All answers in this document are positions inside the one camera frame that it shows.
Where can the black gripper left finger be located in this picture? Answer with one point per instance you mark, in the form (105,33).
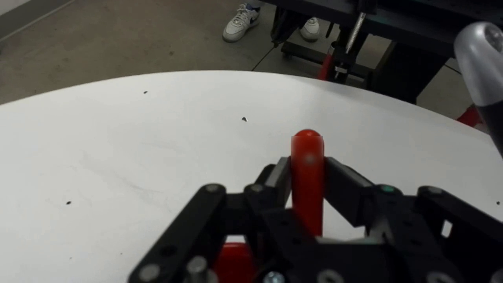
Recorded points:
(187,248)

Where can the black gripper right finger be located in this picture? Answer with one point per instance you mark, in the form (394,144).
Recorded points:
(435,236)

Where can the red handled metal spoon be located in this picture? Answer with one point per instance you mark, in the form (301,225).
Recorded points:
(306,154)

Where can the red bowl with beans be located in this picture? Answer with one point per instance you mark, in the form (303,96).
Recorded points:
(234,264)

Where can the black orange clamp lower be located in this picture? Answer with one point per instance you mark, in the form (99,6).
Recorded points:
(342,52)

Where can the white sneaker left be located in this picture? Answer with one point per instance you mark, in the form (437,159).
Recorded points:
(243,19)

